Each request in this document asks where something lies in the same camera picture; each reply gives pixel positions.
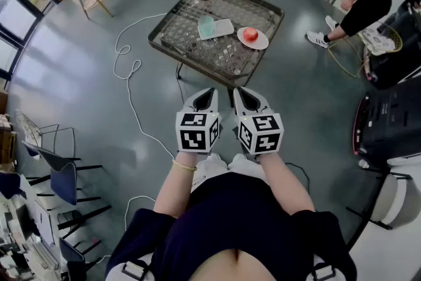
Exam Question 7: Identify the blue folding chair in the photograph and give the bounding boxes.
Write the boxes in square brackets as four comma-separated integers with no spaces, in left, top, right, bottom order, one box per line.
[20,140,113,240]

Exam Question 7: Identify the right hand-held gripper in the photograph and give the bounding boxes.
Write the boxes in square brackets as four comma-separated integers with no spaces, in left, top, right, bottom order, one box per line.
[233,86,285,156]

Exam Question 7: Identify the white tray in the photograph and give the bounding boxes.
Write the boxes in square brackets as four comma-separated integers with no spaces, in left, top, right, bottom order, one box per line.
[197,18,235,41]

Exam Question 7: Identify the gold wire side table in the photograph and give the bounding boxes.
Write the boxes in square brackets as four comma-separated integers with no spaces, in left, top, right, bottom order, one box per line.
[326,22,404,79]

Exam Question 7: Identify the black armchair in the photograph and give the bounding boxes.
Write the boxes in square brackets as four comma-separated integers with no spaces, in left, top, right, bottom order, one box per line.
[362,0,421,91]

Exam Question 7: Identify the short white floor cable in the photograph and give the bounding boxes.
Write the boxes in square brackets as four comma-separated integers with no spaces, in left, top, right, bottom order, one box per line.
[124,195,157,232]

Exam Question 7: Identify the red apple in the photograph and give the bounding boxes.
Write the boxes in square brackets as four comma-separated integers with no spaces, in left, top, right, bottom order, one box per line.
[242,27,259,43]

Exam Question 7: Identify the translucent green cup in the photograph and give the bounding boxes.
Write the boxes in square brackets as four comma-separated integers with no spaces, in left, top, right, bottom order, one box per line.
[197,14,216,39]

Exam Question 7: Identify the long white floor cable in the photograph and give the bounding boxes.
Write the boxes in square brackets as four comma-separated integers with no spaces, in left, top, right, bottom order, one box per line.
[112,12,176,159]

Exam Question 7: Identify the person's dark shirt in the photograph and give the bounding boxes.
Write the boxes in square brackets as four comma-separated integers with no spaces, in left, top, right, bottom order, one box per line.
[104,171,359,281]

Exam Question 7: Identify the black case with red trim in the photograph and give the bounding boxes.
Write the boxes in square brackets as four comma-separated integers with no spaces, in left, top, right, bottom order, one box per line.
[352,74,421,163]

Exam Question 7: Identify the thin black table cable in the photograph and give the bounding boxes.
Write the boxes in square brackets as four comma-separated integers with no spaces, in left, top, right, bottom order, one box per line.
[176,74,187,107]

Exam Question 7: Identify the cluttered desk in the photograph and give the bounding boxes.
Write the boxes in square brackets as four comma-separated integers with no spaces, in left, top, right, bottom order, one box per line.
[0,170,62,281]

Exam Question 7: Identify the pink plate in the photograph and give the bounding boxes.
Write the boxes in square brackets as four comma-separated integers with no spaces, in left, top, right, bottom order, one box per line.
[236,26,270,51]

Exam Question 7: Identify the patterned cushion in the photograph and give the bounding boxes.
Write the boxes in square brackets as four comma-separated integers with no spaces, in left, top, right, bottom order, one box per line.
[359,27,397,56]

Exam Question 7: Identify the wire mesh chair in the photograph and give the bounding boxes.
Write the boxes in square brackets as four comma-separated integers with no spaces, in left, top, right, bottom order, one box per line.
[14,108,77,159]

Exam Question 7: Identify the white upholstered chair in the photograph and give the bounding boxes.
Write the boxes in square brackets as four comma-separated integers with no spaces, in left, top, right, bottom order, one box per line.
[345,154,421,231]

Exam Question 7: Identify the person's right forearm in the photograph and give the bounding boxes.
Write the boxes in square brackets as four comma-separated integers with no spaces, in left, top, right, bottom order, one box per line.
[257,151,316,217]

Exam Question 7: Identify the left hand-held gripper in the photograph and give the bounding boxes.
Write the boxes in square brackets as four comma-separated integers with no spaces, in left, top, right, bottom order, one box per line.
[175,87,223,155]

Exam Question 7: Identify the gold bracelet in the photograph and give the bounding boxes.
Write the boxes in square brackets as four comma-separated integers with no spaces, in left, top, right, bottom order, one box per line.
[171,158,198,173]

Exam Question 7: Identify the woven glass-top coffee table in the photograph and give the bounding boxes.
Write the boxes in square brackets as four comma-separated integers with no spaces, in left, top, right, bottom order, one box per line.
[147,0,285,90]

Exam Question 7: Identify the black floor cable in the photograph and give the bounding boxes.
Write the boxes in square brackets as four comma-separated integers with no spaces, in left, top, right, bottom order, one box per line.
[284,162,310,195]

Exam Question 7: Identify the person's left forearm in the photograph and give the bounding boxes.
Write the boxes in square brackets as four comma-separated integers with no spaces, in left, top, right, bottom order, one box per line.
[153,151,199,220]

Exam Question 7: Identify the person's light trousers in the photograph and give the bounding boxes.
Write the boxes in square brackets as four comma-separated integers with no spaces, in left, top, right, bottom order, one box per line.
[191,152,268,192]

